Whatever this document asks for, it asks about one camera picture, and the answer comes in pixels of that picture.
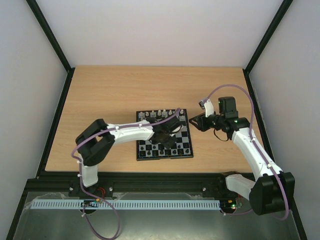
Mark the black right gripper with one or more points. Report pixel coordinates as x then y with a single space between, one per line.
204 122

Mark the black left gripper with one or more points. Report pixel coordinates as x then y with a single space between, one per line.
168 144

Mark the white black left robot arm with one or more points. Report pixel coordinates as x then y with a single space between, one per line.
95 142

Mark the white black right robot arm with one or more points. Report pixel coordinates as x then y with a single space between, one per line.
272 189

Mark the black and grey chessboard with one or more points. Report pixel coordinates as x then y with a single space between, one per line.
175 147

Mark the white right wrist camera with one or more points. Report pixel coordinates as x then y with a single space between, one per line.
207 106

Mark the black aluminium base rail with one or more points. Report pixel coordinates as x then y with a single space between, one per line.
207 185

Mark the black right frame post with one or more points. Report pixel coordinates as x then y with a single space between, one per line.
276 20

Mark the black frame post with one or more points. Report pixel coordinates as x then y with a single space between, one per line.
41 19
276 20

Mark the black left frame post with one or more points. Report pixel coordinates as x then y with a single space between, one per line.
41 19

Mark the grey slotted cable duct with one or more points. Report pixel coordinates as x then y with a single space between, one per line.
77 204

